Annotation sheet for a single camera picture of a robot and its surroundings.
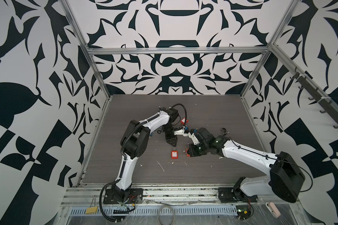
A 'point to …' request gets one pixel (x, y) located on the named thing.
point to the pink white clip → (273, 209)
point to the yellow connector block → (92, 210)
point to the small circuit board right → (243, 211)
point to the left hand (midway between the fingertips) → (174, 140)
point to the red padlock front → (174, 154)
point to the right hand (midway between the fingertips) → (187, 151)
